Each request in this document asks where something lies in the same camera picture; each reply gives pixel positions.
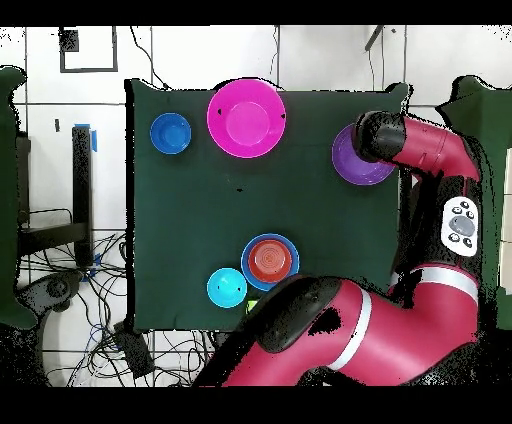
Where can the large light blue bowl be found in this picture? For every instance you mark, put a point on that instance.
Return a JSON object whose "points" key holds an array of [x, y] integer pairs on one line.
{"points": [[244, 256]]}

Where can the orange plastic bowl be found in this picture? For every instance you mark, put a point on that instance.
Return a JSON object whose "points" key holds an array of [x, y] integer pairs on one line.
{"points": [[270, 260]]}

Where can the small cyan ribbed bowl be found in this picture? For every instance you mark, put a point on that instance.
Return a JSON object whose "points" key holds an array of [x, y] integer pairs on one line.
{"points": [[226, 288]]}

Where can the green plastic cup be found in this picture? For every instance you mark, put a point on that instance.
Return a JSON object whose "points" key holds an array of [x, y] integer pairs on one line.
{"points": [[251, 306]]}

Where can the large pink plastic bowl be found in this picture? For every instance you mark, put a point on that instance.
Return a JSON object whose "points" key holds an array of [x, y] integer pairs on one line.
{"points": [[246, 118]]}

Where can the large purple plastic bowl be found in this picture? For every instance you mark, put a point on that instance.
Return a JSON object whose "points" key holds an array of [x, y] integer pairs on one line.
{"points": [[348, 168]]}

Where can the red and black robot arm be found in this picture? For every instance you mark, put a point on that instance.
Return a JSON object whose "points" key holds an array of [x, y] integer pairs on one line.
{"points": [[400, 320]]}

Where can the white box stack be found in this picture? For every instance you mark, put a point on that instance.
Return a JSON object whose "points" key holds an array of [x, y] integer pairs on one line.
{"points": [[507, 224]]}

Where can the dark green tablecloth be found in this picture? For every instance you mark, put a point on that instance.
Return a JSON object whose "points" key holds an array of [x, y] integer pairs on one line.
{"points": [[200, 200]]}

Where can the small dark blue bowl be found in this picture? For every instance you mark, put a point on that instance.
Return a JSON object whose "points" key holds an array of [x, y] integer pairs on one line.
{"points": [[170, 133]]}

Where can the black metal stand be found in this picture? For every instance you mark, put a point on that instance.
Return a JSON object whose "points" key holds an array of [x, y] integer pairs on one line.
{"points": [[82, 180]]}

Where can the green cloth side table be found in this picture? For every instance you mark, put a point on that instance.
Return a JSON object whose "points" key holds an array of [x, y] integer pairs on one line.
{"points": [[8, 200], [492, 120]]}

